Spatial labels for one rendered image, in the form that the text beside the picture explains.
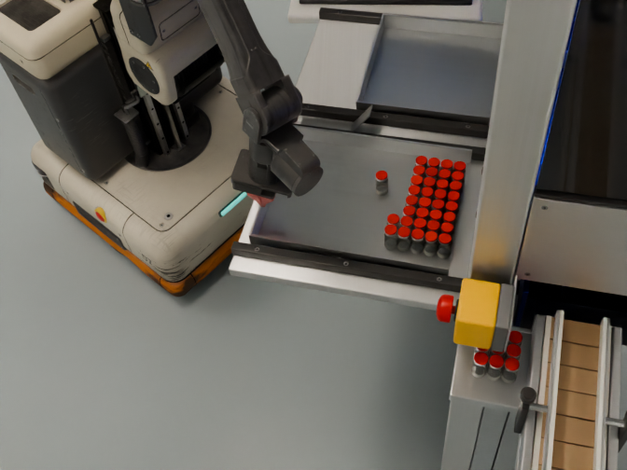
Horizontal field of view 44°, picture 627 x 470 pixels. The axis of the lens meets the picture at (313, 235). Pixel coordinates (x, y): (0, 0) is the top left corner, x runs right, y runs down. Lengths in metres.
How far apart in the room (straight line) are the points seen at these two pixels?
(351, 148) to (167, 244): 0.83
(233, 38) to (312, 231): 0.40
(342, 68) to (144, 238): 0.84
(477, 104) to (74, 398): 1.39
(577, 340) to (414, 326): 1.09
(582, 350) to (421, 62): 0.70
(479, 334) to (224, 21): 0.56
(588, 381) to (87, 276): 1.71
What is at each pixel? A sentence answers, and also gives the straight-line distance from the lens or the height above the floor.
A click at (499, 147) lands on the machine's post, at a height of 1.29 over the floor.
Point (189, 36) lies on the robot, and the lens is 1.89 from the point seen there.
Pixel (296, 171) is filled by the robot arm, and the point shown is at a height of 1.11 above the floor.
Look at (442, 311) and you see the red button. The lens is 1.12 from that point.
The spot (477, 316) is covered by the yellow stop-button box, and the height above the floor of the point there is 1.03.
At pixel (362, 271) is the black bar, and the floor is 0.90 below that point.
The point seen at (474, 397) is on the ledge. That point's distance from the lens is 1.21.
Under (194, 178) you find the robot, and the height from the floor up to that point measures 0.28.
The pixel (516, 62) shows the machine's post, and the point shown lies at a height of 1.42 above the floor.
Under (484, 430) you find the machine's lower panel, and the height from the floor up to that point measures 0.44.
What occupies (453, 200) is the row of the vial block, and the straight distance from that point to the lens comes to 1.34.
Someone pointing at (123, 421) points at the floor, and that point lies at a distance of 2.25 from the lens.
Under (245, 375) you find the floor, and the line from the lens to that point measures 2.23.
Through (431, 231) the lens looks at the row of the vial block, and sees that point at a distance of 1.30.
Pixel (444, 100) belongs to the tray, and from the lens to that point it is 1.56.
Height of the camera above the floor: 1.98
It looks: 54 degrees down
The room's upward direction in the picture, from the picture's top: 8 degrees counter-clockwise
